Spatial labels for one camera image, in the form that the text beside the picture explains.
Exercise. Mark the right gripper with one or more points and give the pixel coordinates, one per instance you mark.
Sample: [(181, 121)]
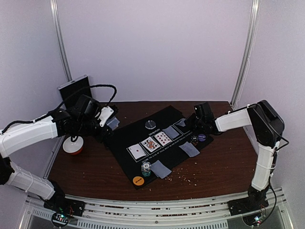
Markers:
[(191, 121)]

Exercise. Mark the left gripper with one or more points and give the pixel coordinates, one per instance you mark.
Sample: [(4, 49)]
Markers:
[(102, 136)]

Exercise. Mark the purple small blind button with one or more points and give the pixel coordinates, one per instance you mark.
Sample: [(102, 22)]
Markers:
[(201, 137)]

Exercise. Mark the small poker chip stack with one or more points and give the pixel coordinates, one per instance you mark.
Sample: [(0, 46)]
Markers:
[(194, 140)]

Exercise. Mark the blue playing card deck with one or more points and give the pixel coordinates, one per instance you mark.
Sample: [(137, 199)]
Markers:
[(113, 123)]

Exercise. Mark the dealt playing card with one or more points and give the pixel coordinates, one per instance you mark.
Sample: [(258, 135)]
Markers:
[(162, 171), (154, 165), (184, 147), (191, 150)]

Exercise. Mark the face down community card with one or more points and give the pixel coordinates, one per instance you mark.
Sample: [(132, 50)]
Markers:
[(171, 132)]

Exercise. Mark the ten of diamonds card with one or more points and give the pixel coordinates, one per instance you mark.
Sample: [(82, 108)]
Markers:
[(162, 138)]

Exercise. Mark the clear dealer button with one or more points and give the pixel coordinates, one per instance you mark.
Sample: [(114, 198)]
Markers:
[(150, 124)]

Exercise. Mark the queen face card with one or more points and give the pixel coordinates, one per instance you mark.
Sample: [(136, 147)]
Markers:
[(150, 144)]

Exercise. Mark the ace of diamonds card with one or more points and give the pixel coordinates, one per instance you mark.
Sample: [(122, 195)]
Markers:
[(136, 151)]

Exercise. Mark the multicolour poker chip stack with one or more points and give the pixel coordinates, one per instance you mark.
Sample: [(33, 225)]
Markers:
[(146, 169)]

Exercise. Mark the orange big blind button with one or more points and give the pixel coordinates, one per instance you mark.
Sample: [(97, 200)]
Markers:
[(138, 180)]

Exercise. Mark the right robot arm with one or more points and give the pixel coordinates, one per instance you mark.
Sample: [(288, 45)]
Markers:
[(243, 155)]

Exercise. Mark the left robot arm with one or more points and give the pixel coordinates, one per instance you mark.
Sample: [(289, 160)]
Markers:
[(22, 134)]

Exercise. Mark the aluminium poker chip case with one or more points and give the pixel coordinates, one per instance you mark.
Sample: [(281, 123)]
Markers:
[(73, 86)]

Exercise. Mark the orange white bowl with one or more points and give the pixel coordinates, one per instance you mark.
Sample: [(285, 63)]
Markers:
[(73, 148)]

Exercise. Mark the black poker mat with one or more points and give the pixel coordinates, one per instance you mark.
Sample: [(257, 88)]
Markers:
[(170, 155)]

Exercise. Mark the aluminium frame post right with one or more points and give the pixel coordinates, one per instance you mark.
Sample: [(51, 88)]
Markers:
[(244, 67)]

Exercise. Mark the aluminium frame post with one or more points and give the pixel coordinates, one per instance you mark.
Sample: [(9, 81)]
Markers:
[(57, 25), (244, 67)]

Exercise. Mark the aluminium frame post left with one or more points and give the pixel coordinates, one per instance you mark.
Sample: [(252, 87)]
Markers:
[(57, 25)]

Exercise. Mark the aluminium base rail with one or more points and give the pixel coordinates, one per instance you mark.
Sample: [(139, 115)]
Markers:
[(200, 213)]

